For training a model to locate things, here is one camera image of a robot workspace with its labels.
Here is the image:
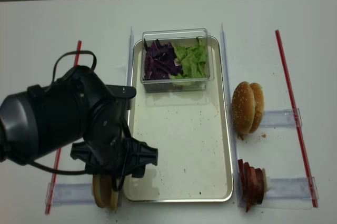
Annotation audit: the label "bun slice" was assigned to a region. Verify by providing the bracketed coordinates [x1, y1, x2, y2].
[109, 177, 121, 210]
[92, 175, 112, 208]

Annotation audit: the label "sesame bun top front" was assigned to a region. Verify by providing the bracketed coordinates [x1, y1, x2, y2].
[231, 82, 255, 135]

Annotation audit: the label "sesame bun top rear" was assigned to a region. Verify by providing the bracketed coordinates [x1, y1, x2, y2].
[249, 83, 264, 133]

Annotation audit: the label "red rod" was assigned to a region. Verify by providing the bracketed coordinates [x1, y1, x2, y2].
[275, 30, 319, 208]
[45, 40, 82, 215]

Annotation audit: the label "purple cabbage pieces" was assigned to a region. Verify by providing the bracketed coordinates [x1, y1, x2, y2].
[143, 39, 183, 80]

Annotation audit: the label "clear plastic container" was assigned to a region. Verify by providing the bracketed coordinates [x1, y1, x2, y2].
[140, 28, 214, 93]

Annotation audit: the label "lower left clear holder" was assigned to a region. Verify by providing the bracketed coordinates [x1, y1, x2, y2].
[45, 183, 95, 206]

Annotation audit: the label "meat patty slices stack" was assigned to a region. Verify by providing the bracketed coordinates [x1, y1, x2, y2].
[237, 159, 267, 212]

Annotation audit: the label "sesame bun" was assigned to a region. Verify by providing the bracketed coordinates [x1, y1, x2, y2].
[231, 82, 255, 135]
[249, 83, 264, 133]

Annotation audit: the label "right red rod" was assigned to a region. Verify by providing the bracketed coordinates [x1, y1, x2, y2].
[275, 30, 319, 208]

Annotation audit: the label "white meat stopper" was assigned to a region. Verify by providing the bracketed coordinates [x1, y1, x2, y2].
[262, 168, 270, 195]

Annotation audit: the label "silver metal tray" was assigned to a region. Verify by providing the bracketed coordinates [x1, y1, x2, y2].
[123, 38, 234, 202]

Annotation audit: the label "upper right clear holder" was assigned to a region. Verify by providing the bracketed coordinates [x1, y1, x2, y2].
[260, 108, 302, 128]

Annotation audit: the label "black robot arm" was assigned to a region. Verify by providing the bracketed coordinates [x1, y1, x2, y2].
[1, 66, 158, 178]

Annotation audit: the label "left red rod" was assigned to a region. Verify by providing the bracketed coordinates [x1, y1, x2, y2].
[45, 40, 82, 215]

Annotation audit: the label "lower right clear holder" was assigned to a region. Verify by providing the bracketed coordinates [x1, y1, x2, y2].
[252, 177, 319, 210]

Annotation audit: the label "clear holder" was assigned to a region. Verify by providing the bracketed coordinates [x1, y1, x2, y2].
[45, 183, 95, 206]
[260, 108, 302, 128]
[252, 177, 319, 210]

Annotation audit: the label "right clear vertical rail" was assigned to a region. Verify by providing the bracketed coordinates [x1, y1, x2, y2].
[220, 24, 244, 208]

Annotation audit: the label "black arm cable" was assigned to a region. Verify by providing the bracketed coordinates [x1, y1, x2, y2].
[26, 50, 132, 192]

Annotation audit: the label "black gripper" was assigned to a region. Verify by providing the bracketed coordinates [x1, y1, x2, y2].
[70, 85, 158, 178]

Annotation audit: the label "green lettuce leaves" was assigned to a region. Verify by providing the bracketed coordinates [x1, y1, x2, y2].
[168, 38, 207, 79]

